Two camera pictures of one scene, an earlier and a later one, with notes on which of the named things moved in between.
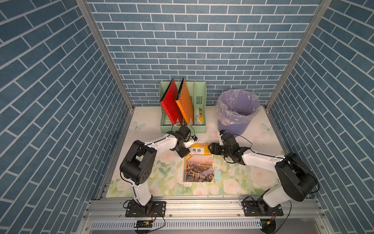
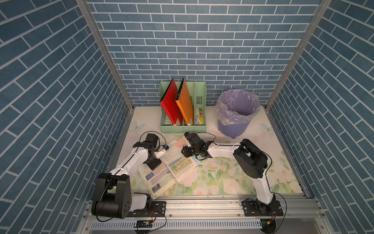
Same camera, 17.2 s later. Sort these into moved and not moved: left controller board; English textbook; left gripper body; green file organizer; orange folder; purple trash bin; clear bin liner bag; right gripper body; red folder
Moved: left gripper body; English textbook; right gripper body
Not moved: clear bin liner bag; red folder; orange folder; green file organizer; purple trash bin; left controller board
